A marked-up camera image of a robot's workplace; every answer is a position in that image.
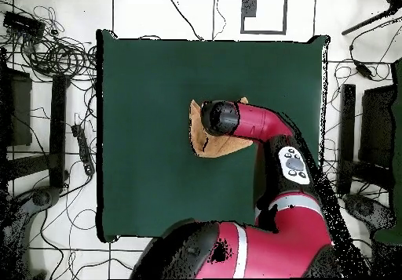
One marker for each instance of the yellow-orange terry towel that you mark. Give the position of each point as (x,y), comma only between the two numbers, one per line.
(216,146)

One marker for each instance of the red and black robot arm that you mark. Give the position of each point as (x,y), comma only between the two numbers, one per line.
(267,123)

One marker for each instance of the black flat panel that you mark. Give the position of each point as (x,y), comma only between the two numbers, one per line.
(377,126)
(20,110)

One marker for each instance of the dark green table cloth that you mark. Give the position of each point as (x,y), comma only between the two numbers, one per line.
(150,104)

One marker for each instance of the black power strip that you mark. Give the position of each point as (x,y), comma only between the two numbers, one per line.
(83,148)

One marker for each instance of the black stand bar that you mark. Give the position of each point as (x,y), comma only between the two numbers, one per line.
(348,120)
(58,129)

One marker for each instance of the small gray square plate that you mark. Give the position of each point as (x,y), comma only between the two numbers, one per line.
(250,8)

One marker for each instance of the gray chair base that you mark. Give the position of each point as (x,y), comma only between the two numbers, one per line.
(364,208)
(44,197)

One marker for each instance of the black power adapter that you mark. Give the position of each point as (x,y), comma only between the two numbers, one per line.
(364,70)

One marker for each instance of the black tripod leg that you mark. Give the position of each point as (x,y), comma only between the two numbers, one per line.
(367,21)

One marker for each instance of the black box device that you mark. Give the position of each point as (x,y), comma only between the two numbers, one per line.
(22,24)

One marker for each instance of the gray square frame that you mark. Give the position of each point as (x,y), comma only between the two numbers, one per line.
(285,13)

